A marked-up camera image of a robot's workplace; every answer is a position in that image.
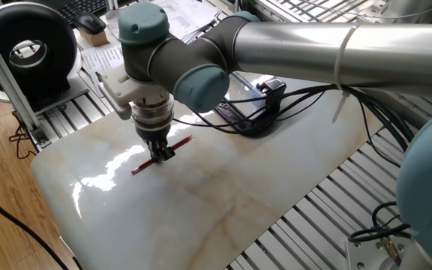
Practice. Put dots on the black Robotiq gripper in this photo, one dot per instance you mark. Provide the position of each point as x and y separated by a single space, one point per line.
152 133

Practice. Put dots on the red pencil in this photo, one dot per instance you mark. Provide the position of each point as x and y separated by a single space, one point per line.
180 143

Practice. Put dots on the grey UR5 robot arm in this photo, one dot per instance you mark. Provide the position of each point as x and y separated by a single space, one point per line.
313 48

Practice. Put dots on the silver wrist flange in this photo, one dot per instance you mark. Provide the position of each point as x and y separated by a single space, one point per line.
152 114

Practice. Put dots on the black metal C-clamp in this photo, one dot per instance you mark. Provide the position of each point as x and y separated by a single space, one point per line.
238 120

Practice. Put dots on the white marble board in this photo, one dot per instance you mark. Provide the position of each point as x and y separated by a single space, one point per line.
238 195

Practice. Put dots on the white paper sheet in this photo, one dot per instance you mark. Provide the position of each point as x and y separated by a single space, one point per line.
101 58

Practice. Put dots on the small cardboard box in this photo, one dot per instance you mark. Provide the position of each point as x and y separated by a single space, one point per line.
96 38

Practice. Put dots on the stack of printed papers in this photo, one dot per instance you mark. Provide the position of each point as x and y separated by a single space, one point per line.
189 17

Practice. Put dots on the black computer mouse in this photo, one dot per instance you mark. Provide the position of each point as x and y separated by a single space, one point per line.
90 23

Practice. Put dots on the black keyboard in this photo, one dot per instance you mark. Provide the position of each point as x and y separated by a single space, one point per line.
81 7

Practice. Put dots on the silver perforated plate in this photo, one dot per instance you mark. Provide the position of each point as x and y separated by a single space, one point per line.
371 11

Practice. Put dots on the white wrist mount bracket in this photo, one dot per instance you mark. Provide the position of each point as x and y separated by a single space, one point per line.
126 88

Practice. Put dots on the aluminium frame bar with bracket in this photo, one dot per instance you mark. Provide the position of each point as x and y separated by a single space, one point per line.
6 75

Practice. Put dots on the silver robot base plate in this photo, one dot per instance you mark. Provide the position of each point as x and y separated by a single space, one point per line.
369 255

